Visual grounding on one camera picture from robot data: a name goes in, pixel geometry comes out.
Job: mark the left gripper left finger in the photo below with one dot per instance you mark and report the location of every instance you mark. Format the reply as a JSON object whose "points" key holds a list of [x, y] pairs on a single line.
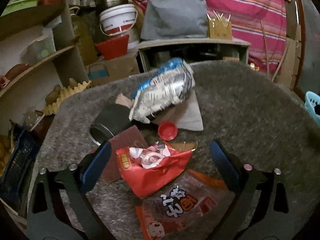
{"points": [[48, 219]]}

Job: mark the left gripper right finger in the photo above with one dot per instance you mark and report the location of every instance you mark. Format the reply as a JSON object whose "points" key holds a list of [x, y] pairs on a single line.
{"points": [[226, 166]]}

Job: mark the red printed snack packet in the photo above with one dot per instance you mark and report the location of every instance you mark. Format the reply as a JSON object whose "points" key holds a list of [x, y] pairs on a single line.
{"points": [[191, 196]]}

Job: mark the red torn wrapper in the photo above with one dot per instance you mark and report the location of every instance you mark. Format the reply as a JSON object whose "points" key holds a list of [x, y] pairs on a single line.
{"points": [[146, 170]]}

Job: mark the red bottle cap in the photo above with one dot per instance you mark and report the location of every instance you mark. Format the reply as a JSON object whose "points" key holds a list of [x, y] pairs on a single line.
{"points": [[167, 131]]}

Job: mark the black cylindrical can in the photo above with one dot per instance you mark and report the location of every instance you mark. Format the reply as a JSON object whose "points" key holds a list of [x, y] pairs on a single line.
{"points": [[112, 120]]}

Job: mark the beige paper piece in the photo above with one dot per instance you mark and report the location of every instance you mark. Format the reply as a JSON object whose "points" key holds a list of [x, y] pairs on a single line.
{"points": [[124, 101]]}

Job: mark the silver snack bag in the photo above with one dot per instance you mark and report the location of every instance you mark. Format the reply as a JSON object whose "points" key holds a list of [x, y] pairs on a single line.
{"points": [[165, 90]]}

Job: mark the blue plastic bag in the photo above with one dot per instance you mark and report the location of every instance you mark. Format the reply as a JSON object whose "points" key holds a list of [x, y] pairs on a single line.
{"points": [[167, 66]]}

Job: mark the dark blue plastic crate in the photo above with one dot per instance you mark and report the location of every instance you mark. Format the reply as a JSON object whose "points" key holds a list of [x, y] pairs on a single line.
{"points": [[12, 181]]}

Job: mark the grey fuzzy table mat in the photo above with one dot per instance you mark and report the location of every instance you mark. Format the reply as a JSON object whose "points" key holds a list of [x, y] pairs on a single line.
{"points": [[253, 119]]}

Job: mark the yellow egg tray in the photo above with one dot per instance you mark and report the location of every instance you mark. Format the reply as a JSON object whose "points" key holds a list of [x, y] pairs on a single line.
{"points": [[64, 94]]}

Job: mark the light blue plastic basket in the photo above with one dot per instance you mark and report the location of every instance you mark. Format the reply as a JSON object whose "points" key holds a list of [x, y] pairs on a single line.
{"points": [[312, 105]]}

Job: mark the cardboard box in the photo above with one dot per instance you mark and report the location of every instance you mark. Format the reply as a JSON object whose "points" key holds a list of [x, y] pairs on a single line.
{"points": [[103, 71]]}

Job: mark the wooden shelf unit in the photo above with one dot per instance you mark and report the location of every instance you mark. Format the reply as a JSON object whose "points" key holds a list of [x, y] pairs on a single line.
{"points": [[38, 51]]}

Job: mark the red plastic basket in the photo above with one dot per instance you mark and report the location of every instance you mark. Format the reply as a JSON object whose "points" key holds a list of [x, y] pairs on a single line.
{"points": [[113, 48]]}

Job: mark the wooden utensil holder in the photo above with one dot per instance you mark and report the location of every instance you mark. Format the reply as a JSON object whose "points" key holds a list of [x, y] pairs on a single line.
{"points": [[219, 26]]}

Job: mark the grey low cabinet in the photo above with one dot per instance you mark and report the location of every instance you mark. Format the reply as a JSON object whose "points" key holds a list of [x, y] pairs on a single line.
{"points": [[156, 52]]}

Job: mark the striped pink curtain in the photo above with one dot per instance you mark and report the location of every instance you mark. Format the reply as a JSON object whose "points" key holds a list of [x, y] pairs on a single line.
{"points": [[259, 22]]}

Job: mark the white plastic bucket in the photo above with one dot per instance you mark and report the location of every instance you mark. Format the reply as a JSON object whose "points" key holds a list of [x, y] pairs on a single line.
{"points": [[117, 20]]}

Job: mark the grey cloth bag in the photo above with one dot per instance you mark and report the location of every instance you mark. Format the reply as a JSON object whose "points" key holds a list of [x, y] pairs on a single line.
{"points": [[175, 19]]}

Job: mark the green plastic tray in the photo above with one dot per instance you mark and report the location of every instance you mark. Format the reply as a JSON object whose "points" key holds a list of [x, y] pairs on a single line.
{"points": [[19, 5]]}

